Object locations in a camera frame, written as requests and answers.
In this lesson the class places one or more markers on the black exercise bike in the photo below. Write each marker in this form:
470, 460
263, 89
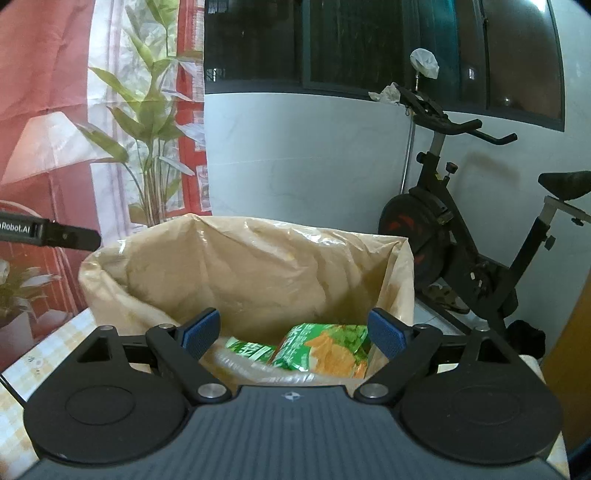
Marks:
452, 240

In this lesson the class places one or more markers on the large green snack packet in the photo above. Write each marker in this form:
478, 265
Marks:
323, 350

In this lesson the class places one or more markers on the yellow checked tablecloth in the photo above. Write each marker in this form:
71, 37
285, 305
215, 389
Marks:
37, 355

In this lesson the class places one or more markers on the small green snack packet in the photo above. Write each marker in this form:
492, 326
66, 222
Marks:
251, 350

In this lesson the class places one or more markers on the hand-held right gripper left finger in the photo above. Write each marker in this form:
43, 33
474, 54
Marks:
202, 331

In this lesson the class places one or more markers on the thin metal rod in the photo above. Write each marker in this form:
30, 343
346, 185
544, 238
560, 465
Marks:
408, 157

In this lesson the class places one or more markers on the brown slippers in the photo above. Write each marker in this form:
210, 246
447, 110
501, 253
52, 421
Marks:
445, 299

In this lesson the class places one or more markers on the dark cloth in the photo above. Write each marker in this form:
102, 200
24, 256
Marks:
526, 339

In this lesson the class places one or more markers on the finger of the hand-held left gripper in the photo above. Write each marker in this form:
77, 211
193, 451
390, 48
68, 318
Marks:
74, 236

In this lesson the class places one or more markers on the brown paper bag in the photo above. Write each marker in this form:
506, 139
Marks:
258, 272

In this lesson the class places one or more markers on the red plant print curtain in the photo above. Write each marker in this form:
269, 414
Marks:
69, 115

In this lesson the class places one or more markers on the dark glass window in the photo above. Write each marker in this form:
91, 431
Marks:
369, 41

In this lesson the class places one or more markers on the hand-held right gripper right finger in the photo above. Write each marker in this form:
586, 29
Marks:
386, 336

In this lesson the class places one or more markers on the wooden door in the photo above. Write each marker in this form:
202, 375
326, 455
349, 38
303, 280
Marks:
570, 360

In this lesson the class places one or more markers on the crumpled white tissue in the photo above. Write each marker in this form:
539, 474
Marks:
387, 93

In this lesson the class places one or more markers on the white plastic bag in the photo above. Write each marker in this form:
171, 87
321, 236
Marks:
425, 62

